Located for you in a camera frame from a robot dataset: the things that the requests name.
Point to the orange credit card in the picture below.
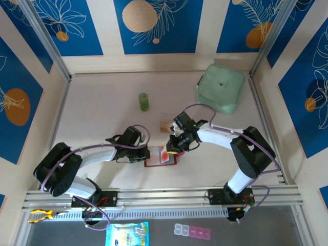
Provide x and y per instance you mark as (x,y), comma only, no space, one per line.
(164,157)

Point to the red card holder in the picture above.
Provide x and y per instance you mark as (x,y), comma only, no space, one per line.
(173,161)

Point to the small tan block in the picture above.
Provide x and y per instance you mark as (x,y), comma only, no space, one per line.
(165,128)

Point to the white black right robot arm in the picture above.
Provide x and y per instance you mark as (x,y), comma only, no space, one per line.
(215,137)

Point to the green cylindrical bottle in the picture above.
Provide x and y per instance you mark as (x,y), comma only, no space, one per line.
(144,102)

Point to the mint green zip pouch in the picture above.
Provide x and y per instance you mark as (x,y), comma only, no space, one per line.
(220,87)

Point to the white pink pill organizer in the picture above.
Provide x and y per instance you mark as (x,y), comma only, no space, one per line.
(192,232)

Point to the blue snack packet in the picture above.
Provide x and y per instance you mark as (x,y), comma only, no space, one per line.
(123,235)

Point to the yellow black pliers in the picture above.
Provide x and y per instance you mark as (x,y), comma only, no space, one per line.
(47,214)

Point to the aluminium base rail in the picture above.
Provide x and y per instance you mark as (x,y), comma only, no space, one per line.
(164,196)

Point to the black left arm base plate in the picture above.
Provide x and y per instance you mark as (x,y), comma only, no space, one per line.
(110,198)

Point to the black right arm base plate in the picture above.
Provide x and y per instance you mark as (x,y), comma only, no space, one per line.
(215,197)

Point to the aluminium table side rail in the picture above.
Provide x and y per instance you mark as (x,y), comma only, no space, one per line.
(258,102)
(62,102)

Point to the aluminium frame post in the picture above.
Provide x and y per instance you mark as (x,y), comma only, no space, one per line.
(272,38)
(48,43)

